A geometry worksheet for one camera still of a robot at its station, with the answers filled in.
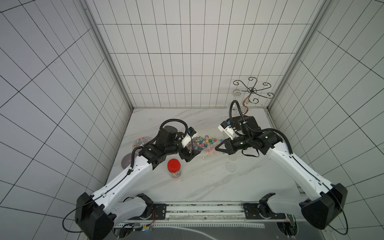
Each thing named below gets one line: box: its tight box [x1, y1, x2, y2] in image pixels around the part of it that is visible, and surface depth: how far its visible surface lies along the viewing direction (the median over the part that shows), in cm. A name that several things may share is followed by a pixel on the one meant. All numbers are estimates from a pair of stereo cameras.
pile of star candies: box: [186, 135, 218, 153], surface depth 100 cm
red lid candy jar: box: [167, 158, 181, 179], surface depth 79 cm
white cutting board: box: [189, 132, 232, 158], surface depth 99 cm
